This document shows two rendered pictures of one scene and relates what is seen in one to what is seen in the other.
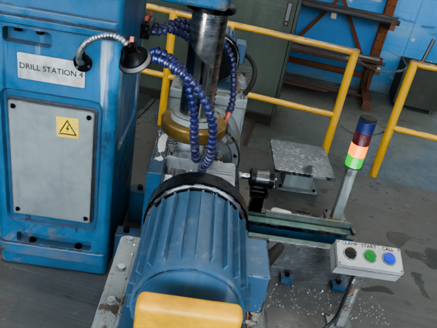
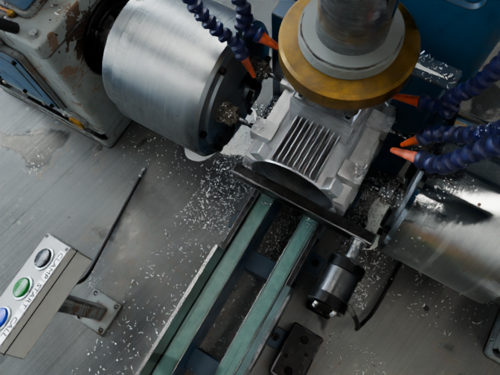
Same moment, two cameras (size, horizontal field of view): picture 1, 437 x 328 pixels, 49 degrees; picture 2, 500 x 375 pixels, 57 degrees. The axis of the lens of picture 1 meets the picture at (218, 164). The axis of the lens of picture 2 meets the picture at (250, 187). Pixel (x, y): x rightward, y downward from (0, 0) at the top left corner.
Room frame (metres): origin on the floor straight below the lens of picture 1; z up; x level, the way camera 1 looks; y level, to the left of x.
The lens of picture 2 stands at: (1.34, -0.29, 1.74)
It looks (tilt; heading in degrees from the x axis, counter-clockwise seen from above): 70 degrees down; 133
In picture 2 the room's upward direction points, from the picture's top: 9 degrees counter-clockwise
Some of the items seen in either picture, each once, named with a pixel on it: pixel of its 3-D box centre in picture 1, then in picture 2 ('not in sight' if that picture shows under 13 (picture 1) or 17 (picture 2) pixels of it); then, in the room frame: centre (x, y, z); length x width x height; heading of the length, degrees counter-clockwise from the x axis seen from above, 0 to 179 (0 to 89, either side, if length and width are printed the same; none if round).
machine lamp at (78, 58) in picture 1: (110, 56); not in sight; (0.96, 0.26, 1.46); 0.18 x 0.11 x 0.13; 94
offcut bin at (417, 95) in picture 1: (423, 74); not in sight; (5.56, -2.14, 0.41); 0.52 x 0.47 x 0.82; 83
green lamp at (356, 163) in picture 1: (354, 160); not in sight; (1.54, -0.47, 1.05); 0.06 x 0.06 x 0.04
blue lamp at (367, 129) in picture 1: (366, 125); not in sight; (1.54, -0.47, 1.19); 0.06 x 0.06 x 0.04
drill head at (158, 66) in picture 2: not in sight; (168, 60); (0.90, 0.03, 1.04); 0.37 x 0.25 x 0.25; 4
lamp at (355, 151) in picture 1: (357, 149); not in sight; (1.54, -0.47, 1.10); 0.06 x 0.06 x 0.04
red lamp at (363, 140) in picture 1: (362, 137); not in sight; (1.54, -0.47, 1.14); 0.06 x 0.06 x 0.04
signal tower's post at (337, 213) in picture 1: (350, 170); not in sight; (1.54, -0.47, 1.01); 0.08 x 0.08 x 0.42; 4
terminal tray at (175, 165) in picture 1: (188, 161); (336, 93); (1.20, 0.09, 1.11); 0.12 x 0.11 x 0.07; 94
